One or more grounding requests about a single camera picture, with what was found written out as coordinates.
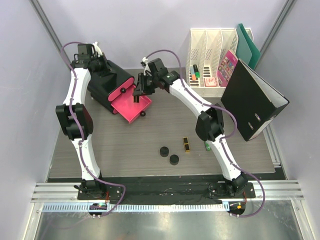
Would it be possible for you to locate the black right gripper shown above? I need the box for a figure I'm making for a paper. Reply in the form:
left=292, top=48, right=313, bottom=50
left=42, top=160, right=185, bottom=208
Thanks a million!
left=133, top=73, right=159, bottom=97

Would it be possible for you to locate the gold black lipstick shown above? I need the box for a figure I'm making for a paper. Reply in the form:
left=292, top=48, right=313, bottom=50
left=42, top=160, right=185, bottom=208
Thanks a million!
left=133, top=96, right=140, bottom=103
left=182, top=137, right=190, bottom=153

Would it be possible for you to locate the black drawer cabinet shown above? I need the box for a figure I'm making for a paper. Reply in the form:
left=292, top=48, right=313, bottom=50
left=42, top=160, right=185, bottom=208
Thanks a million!
left=87, top=60, right=135, bottom=114

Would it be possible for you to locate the green lip balm tube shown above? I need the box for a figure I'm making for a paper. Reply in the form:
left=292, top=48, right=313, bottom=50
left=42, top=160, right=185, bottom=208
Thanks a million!
left=204, top=142, right=211, bottom=151

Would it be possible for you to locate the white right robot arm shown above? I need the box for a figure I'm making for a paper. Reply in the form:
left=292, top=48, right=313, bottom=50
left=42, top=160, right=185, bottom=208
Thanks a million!
left=132, top=58, right=248, bottom=198

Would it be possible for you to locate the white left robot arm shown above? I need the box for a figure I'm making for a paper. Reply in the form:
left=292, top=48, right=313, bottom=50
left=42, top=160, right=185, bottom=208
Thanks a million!
left=55, top=41, right=107, bottom=200

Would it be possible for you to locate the pink sticky note pad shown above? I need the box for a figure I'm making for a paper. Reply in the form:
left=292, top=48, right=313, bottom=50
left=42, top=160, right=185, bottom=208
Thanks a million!
left=203, top=77, right=219, bottom=88

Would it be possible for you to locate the black round compact right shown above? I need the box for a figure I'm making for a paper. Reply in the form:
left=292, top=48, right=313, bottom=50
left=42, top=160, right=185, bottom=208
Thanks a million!
left=169, top=154, right=180, bottom=166

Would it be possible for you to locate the white mesh file organizer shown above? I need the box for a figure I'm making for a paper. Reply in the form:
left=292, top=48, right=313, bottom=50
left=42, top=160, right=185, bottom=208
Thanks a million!
left=185, top=28, right=239, bottom=98

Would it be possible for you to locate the pink sticker booklet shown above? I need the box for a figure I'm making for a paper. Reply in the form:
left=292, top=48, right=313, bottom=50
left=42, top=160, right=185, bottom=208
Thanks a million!
left=217, top=50, right=238, bottom=87

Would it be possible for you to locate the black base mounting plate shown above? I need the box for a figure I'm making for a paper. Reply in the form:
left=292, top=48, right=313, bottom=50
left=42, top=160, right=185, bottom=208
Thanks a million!
left=76, top=176, right=256, bottom=201

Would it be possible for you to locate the teal plastic folder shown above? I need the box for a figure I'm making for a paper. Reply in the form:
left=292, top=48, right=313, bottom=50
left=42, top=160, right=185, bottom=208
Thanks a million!
left=235, top=23, right=261, bottom=70

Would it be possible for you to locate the black lever arch binder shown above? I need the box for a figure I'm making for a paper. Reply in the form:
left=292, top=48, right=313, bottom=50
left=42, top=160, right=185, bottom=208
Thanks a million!
left=221, top=59, right=290, bottom=142

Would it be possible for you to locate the aluminium frame rail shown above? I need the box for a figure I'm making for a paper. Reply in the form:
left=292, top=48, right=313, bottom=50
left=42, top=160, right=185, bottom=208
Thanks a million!
left=31, top=180, right=304, bottom=213

